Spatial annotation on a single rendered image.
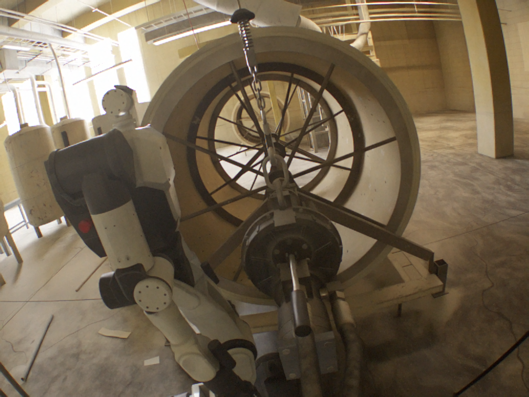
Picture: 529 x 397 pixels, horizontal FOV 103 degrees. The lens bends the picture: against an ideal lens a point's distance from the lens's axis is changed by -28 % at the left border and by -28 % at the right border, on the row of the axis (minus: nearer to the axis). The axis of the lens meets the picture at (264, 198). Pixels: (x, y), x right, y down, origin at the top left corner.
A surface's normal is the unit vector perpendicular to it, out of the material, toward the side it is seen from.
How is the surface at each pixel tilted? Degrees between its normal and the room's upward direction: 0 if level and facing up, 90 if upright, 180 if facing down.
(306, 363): 19
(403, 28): 90
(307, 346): 14
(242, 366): 90
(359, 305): 0
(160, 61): 90
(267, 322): 0
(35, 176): 90
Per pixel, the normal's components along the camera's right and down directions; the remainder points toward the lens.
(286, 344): -0.21, -0.93
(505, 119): 0.00, 0.32
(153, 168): 0.81, -0.08
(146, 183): 0.30, 0.90
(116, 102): 0.23, 0.26
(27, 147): 0.63, 0.11
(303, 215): 0.14, -0.94
